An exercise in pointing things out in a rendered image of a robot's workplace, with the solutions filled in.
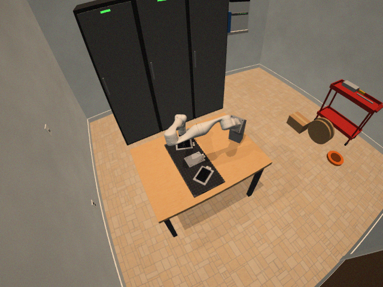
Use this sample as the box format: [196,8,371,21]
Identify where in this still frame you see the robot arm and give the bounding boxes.
[164,114,241,146]

